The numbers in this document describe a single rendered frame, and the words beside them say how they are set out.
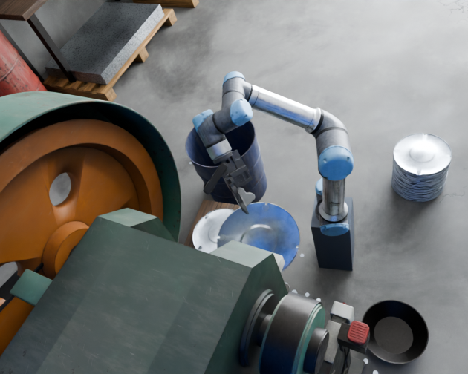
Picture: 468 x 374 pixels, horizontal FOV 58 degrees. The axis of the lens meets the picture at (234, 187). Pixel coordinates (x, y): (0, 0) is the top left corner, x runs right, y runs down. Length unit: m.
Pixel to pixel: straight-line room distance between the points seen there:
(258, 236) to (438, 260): 1.26
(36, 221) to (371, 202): 1.97
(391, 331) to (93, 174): 1.64
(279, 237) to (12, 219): 0.84
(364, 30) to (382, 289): 2.20
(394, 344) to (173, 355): 1.64
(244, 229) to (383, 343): 1.10
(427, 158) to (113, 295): 1.96
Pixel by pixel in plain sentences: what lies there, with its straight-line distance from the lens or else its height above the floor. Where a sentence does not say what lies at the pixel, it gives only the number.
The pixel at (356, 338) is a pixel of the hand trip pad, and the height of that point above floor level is 0.76.
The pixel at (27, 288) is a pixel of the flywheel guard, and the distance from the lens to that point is 1.03.
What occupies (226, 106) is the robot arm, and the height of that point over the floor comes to 1.32.
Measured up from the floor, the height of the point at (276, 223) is 0.96.
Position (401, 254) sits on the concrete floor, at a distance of 2.48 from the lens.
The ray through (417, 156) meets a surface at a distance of 2.51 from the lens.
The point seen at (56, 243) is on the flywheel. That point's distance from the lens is 1.16.
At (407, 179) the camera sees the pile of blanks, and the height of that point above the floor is 0.19.
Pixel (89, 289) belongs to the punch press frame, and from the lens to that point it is 0.92.
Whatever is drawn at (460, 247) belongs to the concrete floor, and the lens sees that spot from 2.54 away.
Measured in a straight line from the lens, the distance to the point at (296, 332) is 0.83.
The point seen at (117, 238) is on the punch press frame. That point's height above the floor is 1.50.
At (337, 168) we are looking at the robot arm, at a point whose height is 1.04.
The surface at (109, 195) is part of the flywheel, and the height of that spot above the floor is 1.33.
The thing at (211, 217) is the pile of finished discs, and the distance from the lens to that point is 2.26.
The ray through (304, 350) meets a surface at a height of 1.38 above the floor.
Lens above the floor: 2.21
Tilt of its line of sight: 51 degrees down
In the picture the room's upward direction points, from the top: 23 degrees counter-clockwise
